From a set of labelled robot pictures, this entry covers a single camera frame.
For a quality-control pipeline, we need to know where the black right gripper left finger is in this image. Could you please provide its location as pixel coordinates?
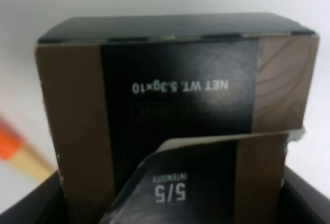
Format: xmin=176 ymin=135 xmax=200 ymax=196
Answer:
xmin=1 ymin=171 xmax=67 ymax=223

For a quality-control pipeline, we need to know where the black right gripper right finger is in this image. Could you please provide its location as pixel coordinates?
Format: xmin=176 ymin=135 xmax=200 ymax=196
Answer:
xmin=279 ymin=167 xmax=329 ymax=224

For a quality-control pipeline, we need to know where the brown black coffee capsule box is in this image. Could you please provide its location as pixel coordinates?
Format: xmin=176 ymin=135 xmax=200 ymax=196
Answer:
xmin=35 ymin=13 xmax=319 ymax=223

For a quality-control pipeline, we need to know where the wooden spatula with orange handle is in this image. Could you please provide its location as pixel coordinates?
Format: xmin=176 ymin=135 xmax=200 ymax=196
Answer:
xmin=1 ymin=119 xmax=56 ymax=182

